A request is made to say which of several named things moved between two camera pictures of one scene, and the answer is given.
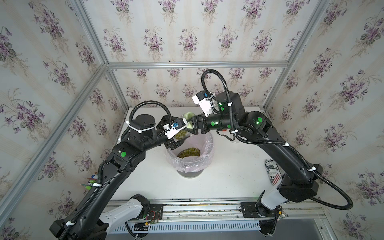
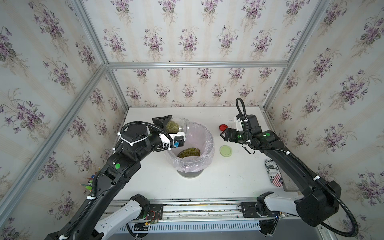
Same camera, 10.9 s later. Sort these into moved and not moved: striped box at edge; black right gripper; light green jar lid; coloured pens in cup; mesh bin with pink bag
Moved: black right gripper; light green jar lid
Not moved: striped box at edge; mesh bin with pink bag; coloured pens in cup
